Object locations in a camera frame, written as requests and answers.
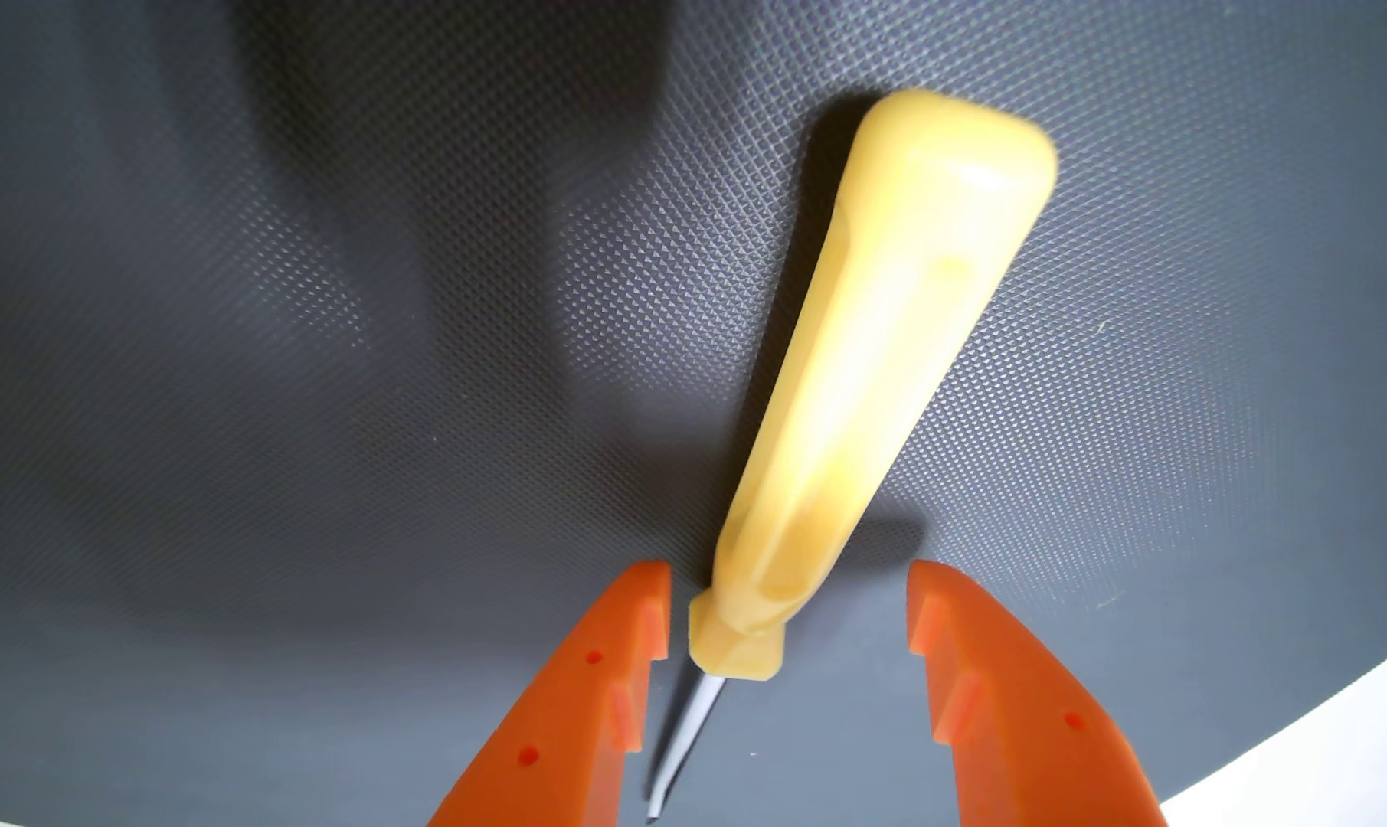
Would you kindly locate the dark grey textured mat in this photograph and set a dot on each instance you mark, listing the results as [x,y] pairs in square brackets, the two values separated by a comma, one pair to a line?
[303,345]

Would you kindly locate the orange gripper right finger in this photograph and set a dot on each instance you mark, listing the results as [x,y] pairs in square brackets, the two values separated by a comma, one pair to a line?
[1026,735]

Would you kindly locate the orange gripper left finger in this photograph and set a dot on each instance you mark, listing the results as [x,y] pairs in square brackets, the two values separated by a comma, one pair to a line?
[567,724]

